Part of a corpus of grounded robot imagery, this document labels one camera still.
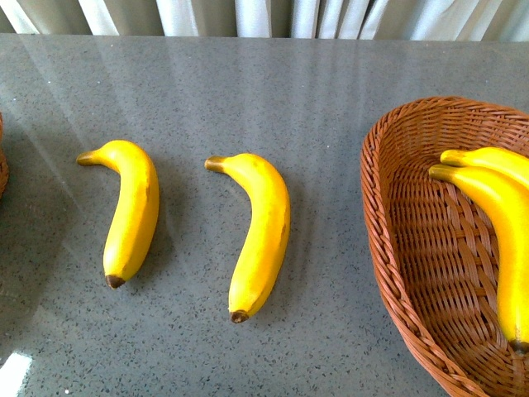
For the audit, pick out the brown wicker basket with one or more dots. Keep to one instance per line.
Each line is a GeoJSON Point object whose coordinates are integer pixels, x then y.
{"type": "Point", "coordinates": [435, 254]}
{"type": "Point", "coordinates": [4, 170]}

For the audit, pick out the yellow banana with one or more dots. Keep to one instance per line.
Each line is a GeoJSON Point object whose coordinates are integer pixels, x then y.
{"type": "Point", "coordinates": [505, 202]}
{"type": "Point", "coordinates": [504, 161]}
{"type": "Point", "coordinates": [264, 249]}
{"type": "Point", "coordinates": [136, 215]}

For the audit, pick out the white pleated curtain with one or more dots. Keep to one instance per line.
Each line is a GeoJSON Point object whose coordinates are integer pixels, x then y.
{"type": "Point", "coordinates": [347, 20]}

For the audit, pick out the brown wicker basket at left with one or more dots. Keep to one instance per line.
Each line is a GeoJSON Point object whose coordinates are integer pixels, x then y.
{"type": "Point", "coordinates": [4, 170]}

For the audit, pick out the yellow banana front in basket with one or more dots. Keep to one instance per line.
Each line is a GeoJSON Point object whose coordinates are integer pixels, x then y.
{"type": "Point", "coordinates": [505, 202]}

